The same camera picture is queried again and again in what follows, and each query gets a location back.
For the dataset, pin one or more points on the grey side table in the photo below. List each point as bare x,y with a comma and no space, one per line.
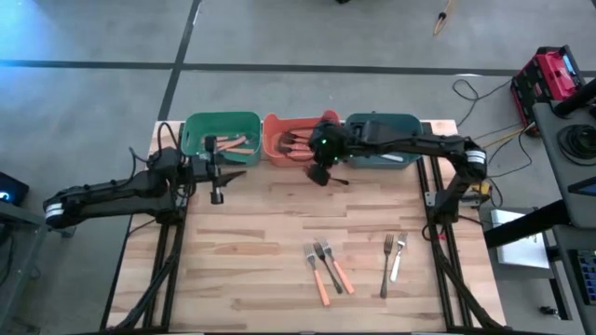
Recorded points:
554,186

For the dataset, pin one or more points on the grey low table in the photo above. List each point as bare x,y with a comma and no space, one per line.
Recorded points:
563,260

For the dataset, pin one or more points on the white box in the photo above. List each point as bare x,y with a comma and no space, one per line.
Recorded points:
521,253

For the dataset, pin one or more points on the red and black toolbox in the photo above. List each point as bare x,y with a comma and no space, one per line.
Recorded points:
545,74

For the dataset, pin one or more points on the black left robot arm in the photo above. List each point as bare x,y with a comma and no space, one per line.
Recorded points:
107,197

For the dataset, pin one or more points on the small black floor object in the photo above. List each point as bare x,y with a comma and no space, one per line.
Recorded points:
549,311

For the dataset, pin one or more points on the grey metal bench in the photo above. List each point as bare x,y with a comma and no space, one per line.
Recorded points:
28,242

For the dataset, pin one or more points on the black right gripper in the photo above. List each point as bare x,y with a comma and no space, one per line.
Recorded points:
328,144

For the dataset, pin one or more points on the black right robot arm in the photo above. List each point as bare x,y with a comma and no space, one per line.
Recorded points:
419,143

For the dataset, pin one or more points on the black beam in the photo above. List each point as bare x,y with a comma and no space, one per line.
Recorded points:
526,223

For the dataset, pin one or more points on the green plastic bin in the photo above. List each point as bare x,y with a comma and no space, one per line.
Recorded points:
195,125

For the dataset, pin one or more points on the black keypad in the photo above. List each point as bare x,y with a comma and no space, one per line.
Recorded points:
587,274

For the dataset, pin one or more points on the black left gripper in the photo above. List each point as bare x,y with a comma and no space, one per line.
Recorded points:
205,171

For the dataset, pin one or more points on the black device with blue light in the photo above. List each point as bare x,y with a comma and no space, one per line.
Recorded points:
14,188

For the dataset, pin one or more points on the dark tablet screen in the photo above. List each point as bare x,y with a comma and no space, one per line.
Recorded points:
584,187

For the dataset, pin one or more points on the grey mounting bracket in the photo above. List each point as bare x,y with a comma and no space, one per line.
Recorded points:
429,199

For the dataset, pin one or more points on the blue plastic bin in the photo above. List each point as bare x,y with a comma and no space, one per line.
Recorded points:
400,128

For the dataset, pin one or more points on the orange plastic bin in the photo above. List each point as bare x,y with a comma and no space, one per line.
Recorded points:
274,125

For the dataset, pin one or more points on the black tube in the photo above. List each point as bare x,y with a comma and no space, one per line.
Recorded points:
577,97

